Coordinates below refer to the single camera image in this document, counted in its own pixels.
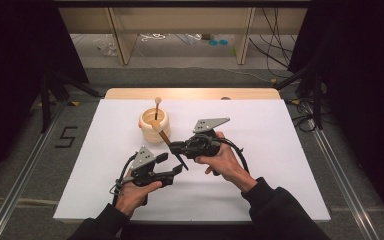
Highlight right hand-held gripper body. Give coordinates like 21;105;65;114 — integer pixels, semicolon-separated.
182;116;231;160

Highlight person's left hand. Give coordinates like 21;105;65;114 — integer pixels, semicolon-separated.
114;179;164;220

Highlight right hand-held gripper cable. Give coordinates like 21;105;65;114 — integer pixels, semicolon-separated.
219;136;251;175

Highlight person's right hand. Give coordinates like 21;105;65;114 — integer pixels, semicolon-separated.
194;130;258;194

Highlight wooden table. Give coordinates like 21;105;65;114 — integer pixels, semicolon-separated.
103;87;282;101

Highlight dark curtain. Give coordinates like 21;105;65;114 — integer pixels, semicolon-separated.
287;0;384;233
0;0;90;194

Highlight white foam board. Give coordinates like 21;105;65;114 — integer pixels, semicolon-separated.
52;98;332;223

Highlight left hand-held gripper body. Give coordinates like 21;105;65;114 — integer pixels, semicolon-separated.
126;145;176;188

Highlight large black makeup brush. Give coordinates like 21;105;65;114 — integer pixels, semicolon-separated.
150;119;190;172

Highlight wooden shelf unit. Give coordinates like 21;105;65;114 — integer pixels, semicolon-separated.
57;7;310;66

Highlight hand-held gripper cable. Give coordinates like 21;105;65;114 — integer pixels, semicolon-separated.
108;152;138;207
219;136;251;175

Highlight hanging black cables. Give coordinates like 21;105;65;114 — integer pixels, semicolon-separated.
247;7;298;70

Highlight person's dark clothing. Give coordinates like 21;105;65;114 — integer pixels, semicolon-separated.
117;222;258;240

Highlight left hand-held gripper cable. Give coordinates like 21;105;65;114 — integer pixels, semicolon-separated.
108;152;138;207

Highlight small black makeup brush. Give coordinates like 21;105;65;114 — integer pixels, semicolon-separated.
153;96;163;121

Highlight black metal stand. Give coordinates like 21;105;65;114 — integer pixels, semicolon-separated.
39;70;102;135
272;61;325;132

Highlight black floor cables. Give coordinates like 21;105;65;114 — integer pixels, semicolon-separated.
287;99;318;133

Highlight metal floor rail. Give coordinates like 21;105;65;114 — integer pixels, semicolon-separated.
0;102;65;240
307;119;382;240

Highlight beige ribbed brush holder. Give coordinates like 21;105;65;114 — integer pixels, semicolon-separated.
138;106;172;145

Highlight white cord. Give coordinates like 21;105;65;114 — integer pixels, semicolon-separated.
139;32;168;43

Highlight clear plastic bag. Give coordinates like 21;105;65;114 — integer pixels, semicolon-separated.
92;37;118;58

